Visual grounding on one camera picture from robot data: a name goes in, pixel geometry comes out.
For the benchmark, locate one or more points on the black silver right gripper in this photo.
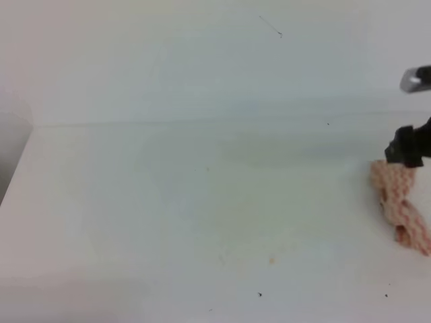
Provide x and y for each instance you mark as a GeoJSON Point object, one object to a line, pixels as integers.
{"type": "Point", "coordinates": [411, 144]}

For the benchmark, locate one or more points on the pink white striped rag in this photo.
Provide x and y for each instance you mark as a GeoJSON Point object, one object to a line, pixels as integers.
{"type": "Point", "coordinates": [393, 183]}

